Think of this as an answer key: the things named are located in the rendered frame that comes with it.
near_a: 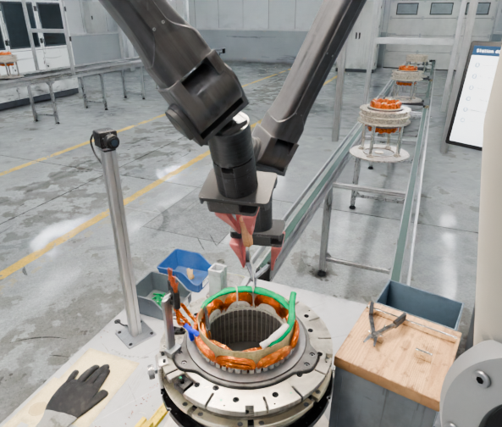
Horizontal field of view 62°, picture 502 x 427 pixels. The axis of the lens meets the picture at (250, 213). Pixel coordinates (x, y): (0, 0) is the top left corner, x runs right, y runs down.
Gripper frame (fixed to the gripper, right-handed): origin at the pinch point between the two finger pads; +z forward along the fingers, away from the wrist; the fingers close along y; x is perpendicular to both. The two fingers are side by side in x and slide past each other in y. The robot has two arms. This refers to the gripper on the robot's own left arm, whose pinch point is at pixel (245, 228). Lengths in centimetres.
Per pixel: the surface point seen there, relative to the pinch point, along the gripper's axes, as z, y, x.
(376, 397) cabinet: 32.5, -23.4, 9.3
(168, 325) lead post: 14.6, 12.7, 11.5
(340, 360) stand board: 27.9, -16.4, 5.6
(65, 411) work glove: 49, 45, 21
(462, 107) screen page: 34, -47, -93
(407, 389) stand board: 26.7, -28.0, 9.1
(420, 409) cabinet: 29.9, -30.6, 10.8
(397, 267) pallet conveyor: 87, -33, -64
